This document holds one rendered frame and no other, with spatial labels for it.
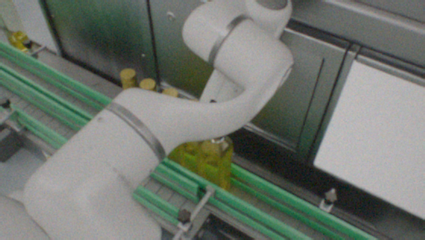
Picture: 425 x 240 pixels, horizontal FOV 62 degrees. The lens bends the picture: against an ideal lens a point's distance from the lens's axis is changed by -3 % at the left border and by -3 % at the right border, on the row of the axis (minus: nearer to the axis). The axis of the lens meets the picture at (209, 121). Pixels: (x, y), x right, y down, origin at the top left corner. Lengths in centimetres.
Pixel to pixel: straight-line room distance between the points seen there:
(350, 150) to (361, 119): 9
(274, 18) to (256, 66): 9
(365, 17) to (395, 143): 26
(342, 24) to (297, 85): 17
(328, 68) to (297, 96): 11
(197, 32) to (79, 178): 22
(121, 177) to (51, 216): 7
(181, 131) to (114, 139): 7
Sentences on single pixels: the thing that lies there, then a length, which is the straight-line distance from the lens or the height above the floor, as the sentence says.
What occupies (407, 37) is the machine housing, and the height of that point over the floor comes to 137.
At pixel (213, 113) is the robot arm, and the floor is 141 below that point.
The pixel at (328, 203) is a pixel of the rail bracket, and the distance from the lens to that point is 83.
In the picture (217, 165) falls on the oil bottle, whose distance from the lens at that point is 78.
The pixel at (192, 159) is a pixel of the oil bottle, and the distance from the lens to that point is 83.
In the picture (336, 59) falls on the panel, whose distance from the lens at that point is 66.
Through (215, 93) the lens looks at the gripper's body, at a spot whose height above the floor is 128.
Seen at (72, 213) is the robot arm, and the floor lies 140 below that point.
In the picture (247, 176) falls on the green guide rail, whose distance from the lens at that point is 87.
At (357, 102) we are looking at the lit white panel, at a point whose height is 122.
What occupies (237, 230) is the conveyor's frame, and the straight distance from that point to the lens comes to 91.
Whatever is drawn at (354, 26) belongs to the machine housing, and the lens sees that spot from 63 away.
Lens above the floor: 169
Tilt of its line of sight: 49 degrees down
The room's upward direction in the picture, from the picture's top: straight up
